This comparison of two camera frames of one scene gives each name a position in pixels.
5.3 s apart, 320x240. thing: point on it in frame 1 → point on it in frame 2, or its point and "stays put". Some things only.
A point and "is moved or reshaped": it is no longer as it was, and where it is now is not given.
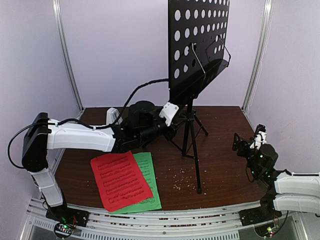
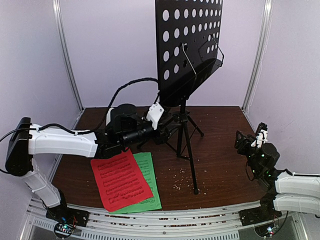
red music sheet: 119,181 stays put
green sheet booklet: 145,161 stays put
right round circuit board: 267,230 stays put
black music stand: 198,51 is moved or reshaped
